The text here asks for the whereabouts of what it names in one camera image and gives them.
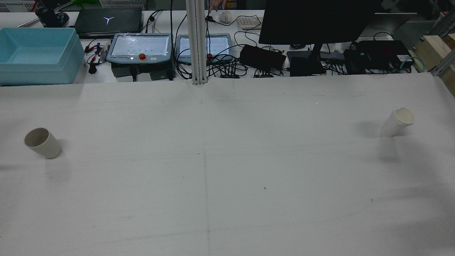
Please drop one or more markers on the person in camouflage jacket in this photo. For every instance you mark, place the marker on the person in camouflage jacket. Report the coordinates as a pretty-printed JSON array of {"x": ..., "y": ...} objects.
[{"x": 215, "y": 4}]

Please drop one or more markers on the aluminium frame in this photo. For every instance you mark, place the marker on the aluminium frame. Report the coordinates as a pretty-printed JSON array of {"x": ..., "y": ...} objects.
[{"x": 442, "y": 65}]

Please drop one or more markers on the white computer mouse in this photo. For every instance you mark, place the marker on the white computer mouse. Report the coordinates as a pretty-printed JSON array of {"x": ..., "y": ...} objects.
[{"x": 225, "y": 17}]

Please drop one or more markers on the beige ceramic cup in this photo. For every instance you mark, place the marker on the beige ceramic cup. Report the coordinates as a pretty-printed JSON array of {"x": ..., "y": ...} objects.
[{"x": 46, "y": 145}]

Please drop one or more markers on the black laptop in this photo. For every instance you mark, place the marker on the black laptop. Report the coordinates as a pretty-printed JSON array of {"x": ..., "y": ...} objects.
[{"x": 106, "y": 21}]

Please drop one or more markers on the black power adapter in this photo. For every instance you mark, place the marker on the black power adapter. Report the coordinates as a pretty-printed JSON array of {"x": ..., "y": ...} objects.
[{"x": 261, "y": 57}]

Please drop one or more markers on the grey flat box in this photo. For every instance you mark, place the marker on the grey flat box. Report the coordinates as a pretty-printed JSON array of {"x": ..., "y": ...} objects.
[{"x": 394, "y": 25}]

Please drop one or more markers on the metal rod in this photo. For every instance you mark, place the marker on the metal rod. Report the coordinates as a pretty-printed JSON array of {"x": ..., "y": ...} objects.
[{"x": 28, "y": 22}]

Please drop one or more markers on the white paper cup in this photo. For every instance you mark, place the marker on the white paper cup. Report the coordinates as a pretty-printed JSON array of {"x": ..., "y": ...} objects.
[{"x": 392, "y": 126}]

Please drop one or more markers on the white keyboard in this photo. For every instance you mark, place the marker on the white keyboard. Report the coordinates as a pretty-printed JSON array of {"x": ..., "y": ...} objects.
[{"x": 249, "y": 22}]

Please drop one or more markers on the white mesh basket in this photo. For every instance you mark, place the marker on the white mesh basket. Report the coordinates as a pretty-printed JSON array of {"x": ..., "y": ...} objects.
[{"x": 121, "y": 3}]

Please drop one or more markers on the black box under pendant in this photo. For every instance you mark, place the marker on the black box under pendant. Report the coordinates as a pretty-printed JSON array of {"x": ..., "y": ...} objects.
[{"x": 122, "y": 71}]

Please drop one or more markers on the wooden block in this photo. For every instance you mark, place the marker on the wooden block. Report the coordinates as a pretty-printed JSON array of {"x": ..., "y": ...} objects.
[{"x": 432, "y": 48}]

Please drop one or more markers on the black rounded device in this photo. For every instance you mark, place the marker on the black rounded device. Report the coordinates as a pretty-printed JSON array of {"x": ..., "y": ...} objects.
[{"x": 49, "y": 17}]

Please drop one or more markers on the black monitor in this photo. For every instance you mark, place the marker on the black monitor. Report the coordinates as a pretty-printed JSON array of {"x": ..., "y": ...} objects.
[{"x": 320, "y": 21}]

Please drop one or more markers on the green plastic object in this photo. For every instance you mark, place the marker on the green plastic object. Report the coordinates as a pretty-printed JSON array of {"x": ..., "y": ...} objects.
[{"x": 85, "y": 2}]

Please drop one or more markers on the black electronics box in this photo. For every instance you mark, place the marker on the black electronics box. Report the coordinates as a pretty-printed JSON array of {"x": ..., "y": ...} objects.
[{"x": 384, "y": 51}]

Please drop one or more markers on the light blue plastic bin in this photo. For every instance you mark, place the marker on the light blue plastic bin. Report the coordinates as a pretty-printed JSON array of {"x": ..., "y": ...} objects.
[{"x": 42, "y": 71}]

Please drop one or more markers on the grey teach pendant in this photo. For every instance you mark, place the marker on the grey teach pendant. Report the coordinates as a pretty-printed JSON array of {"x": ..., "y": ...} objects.
[{"x": 220, "y": 44}]

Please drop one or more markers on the aluminium profile post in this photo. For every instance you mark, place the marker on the aluminium profile post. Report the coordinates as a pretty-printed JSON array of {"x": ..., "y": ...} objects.
[{"x": 196, "y": 42}]

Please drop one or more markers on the teach pendant with red button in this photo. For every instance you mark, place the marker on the teach pendant with red button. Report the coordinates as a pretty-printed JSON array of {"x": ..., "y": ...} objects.
[{"x": 138, "y": 46}]

